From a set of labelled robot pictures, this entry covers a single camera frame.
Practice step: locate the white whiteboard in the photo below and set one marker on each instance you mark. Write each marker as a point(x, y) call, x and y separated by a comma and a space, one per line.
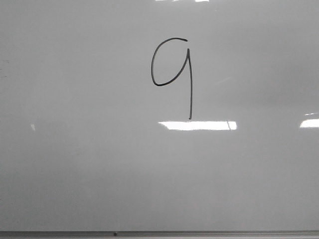
point(121, 118)

